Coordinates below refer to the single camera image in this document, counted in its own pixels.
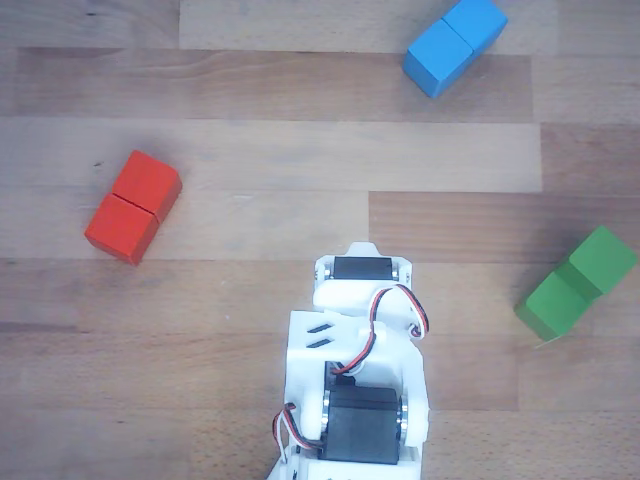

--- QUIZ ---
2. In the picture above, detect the long red wooden block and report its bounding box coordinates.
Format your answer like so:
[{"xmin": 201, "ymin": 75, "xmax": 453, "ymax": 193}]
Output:
[{"xmin": 83, "ymin": 149, "xmax": 183, "ymax": 267}]

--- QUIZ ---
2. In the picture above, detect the long blue wooden block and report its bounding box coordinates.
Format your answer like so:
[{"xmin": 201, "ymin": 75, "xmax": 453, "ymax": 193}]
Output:
[{"xmin": 402, "ymin": 0, "xmax": 510, "ymax": 99}]

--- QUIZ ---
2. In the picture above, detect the red black forearm servo wire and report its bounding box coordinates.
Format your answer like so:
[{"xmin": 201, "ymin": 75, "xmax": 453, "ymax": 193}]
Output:
[{"xmin": 272, "ymin": 401, "xmax": 321, "ymax": 464}]

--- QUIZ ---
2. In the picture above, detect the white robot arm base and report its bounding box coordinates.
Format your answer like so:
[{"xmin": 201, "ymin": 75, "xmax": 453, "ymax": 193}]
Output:
[{"xmin": 267, "ymin": 449, "xmax": 306, "ymax": 480}]

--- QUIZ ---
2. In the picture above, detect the small green wooden cube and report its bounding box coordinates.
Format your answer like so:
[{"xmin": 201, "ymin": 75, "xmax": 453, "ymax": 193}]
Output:
[{"xmin": 552, "ymin": 224, "xmax": 640, "ymax": 306}]

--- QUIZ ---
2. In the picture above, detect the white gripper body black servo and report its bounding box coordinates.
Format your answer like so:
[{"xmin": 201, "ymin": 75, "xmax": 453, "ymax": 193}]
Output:
[{"xmin": 312, "ymin": 252, "xmax": 431, "ymax": 346}]

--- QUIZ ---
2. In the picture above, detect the red black gripper servo wire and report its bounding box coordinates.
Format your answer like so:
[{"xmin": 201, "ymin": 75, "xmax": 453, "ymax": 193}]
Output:
[{"xmin": 332, "ymin": 285, "xmax": 431, "ymax": 376}]

